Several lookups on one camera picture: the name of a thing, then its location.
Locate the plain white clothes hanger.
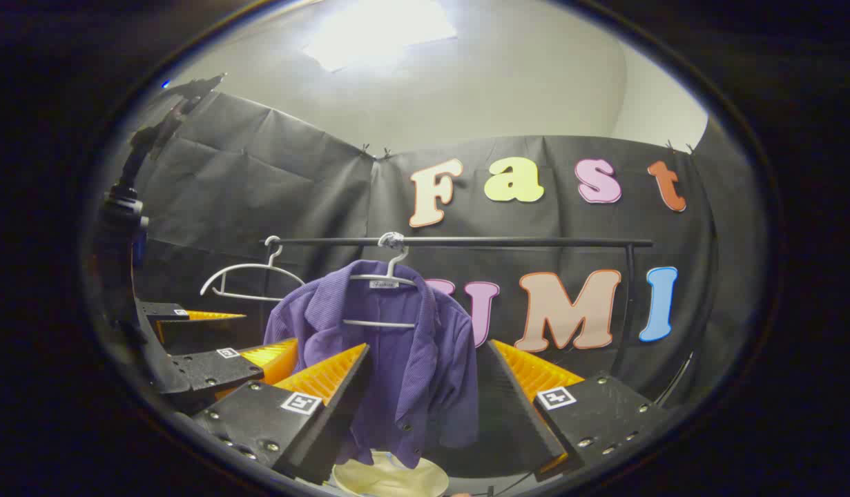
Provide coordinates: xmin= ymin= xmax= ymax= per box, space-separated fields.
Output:
xmin=200 ymin=235 xmax=307 ymax=303

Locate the purple ribbed shirt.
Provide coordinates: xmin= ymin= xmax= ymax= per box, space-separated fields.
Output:
xmin=264 ymin=260 xmax=481 ymax=470

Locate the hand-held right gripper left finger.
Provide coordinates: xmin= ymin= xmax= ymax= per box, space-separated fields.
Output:
xmin=192 ymin=343 xmax=371 ymax=485

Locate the ceiling light panel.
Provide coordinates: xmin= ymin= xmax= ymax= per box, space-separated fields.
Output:
xmin=302 ymin=0 xmax=458 ymax=73

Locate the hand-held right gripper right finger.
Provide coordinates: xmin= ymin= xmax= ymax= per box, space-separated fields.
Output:
xmin=480 ymin=338 xmax=668 ymax=478

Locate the black clothes rack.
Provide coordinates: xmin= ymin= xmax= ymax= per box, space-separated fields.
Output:
xmin=261 ymin=236 xmax=696 ymax=408

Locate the labelled white clothes hanger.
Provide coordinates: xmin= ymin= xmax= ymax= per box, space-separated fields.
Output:
xmin=342 ymin=232 xmax=420 ymax=329

